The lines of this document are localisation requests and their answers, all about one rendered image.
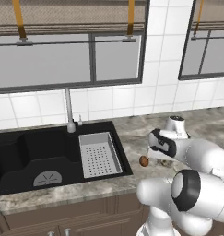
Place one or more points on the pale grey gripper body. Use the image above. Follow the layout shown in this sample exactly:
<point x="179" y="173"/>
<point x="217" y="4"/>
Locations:
<point x="166" y="162"/>

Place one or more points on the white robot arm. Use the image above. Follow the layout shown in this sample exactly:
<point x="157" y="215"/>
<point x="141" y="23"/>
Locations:
<point x="205" y="153"/>

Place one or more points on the black sink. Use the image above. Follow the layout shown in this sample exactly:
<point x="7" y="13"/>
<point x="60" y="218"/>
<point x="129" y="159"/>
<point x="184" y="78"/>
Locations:
<point x="39" y="150"/>

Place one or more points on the brown egg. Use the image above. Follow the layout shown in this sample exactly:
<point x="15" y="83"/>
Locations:
<point x="143" y="161"/>

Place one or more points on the grey perforated drain tray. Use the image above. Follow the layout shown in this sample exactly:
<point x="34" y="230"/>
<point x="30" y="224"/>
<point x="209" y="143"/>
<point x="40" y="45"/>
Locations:
<point x="99" y="155"/>

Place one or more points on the brown cupboard door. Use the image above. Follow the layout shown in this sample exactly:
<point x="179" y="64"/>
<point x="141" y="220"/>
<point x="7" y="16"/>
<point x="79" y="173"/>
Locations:
<point x="110" y="227"/>
<point x="27" y="232"/>

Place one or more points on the brown cupboard front panel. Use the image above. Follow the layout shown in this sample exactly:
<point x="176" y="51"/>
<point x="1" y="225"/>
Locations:
<point x="73" y="210"/>

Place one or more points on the silver tap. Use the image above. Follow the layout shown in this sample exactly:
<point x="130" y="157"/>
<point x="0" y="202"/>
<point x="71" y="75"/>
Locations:
<point x="69" y="110"/>

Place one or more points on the narrow dark-framed window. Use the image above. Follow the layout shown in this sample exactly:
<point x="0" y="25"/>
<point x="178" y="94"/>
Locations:
<point x="208" y="55"/>

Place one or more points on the large dark-framed window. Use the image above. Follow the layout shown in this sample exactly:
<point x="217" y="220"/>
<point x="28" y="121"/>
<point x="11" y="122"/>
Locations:
<point x="55" y="61"/>

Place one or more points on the narrow beige window blind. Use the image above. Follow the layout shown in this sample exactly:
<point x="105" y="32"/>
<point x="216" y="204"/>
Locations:
<point x="213" y="14"/>

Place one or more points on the wide beige window blind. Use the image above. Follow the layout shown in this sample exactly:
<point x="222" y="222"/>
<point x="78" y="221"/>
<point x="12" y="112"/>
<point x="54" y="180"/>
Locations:
<point x="73" y="15"/>

